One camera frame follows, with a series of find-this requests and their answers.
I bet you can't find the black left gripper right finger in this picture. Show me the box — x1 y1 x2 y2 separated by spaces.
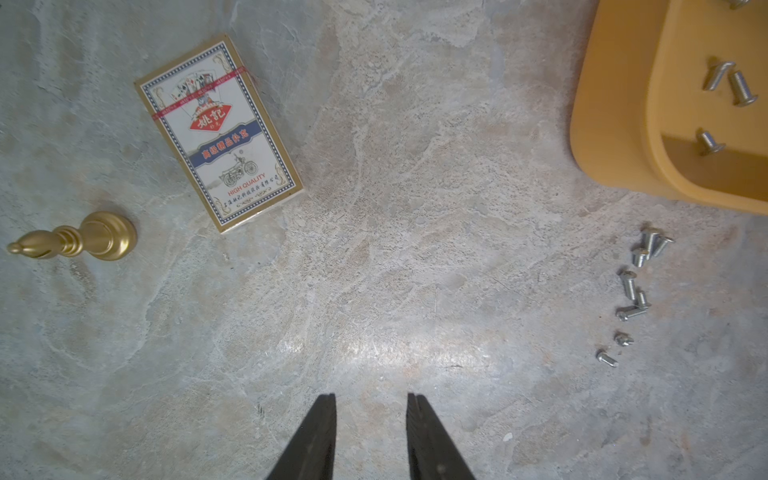
406 393 475 480

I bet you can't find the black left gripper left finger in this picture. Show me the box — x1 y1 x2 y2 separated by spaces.
267 393 337 480

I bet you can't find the yellow plastic storage box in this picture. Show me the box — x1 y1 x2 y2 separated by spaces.
570 1 767 215

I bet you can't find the playing card box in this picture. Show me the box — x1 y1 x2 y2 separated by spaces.
135 35 303 233

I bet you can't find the small brass object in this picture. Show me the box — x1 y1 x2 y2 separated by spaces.
7 211 138 261

